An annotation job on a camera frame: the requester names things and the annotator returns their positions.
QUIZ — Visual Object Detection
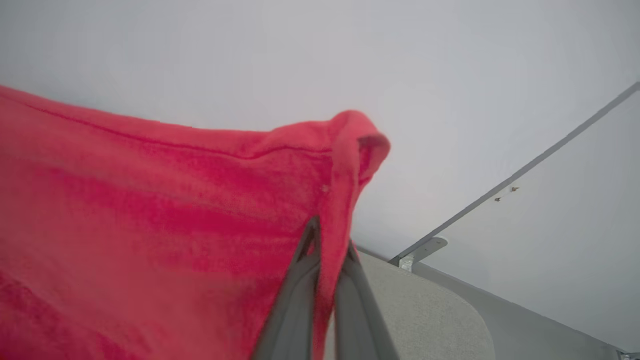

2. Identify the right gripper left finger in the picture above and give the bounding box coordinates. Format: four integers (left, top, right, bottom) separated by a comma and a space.
251, 215, 322, 360

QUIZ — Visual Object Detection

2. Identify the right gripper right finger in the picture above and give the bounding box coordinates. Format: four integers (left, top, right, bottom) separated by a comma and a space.
334, 240, 401, 360

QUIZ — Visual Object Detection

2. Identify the red basketball jersey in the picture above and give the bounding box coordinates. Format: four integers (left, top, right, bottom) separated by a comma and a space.
0, 85, 392, 360

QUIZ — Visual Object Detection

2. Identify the metal foot bracket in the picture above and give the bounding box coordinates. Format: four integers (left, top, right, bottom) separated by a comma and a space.
398, 237, 449, 273

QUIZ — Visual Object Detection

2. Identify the grey metal wall strip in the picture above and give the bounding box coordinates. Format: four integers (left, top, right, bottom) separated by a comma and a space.
389, 81, 640, 266

